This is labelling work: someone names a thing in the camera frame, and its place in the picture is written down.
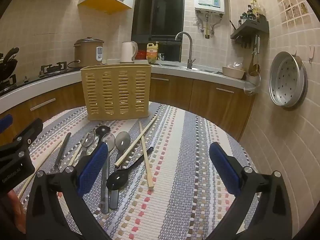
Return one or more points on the wooden chopstick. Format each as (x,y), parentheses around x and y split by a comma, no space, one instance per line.
(136,141)
(146,155)
(45,162)
(76,153)

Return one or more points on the white mug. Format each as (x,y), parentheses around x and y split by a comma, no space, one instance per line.
(161,57)

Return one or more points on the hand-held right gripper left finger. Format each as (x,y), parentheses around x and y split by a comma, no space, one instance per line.
(95,165)

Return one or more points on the small metal spoon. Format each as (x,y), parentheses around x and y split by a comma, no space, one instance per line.
(88,140)

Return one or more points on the yellow detergent bottle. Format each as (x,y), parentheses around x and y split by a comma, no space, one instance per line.
(151,48)

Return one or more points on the water heater pipes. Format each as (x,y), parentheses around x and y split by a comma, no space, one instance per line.
(207,27)

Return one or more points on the dark kitchen window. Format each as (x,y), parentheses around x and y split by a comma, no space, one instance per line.
(160,10)

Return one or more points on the metal steamer tray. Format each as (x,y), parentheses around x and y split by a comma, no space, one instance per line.
(287,80)

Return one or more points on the black wok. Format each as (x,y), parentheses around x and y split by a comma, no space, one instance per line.
(8,60)

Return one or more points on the hanging metal ladle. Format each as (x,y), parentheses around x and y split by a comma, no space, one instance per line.
(252,81)

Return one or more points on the metal kitchen faucet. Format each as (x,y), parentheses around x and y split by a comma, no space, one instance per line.
(190,55)

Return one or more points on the stainless steel sink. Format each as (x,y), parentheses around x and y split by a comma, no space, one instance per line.
(200,69)

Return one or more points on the row of condiment bottles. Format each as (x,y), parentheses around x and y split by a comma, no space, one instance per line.
(251,13)

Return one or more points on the hanging wooden spatula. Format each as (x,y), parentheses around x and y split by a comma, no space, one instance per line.
(253,67)

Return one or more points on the grey kitchen counter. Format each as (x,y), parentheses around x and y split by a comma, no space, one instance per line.
(212,76)

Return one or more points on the small black ladle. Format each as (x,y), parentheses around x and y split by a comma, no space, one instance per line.
(103,129)

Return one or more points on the red container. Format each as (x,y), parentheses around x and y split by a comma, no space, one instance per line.
(142,55)

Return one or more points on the hanging metal spatula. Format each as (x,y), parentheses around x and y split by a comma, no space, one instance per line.
(257,45)

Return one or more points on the clear plastic bag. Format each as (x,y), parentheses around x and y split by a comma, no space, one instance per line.
(236,65)

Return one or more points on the pink bowl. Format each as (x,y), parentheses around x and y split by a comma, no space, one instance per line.
(232,73)

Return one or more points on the brown rice cooker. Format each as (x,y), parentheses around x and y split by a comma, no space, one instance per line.
(86,52)

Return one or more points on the white electric kettle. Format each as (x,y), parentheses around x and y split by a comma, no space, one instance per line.
(126,52)

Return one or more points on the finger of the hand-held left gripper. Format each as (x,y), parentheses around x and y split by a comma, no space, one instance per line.
(5,123)
(27,132)

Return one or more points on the black gas stove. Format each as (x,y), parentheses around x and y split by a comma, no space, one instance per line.
(30,80)

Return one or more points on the wooden base cabinets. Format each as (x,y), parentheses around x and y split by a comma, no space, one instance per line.
(207,100)

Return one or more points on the black wall shelf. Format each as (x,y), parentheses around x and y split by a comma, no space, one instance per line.
(252,27)

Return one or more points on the person's left hand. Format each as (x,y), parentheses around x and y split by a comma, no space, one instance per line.
(15,210)

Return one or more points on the black plastic spoon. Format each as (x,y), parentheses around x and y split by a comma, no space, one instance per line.
(117,180)

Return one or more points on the white wall hook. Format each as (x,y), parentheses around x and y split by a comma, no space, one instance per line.
(294,50)
(311,52)

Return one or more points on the striped woven table mat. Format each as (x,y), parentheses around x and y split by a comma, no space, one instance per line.
(180,155)

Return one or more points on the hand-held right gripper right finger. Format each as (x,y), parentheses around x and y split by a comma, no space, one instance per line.
(225,166)

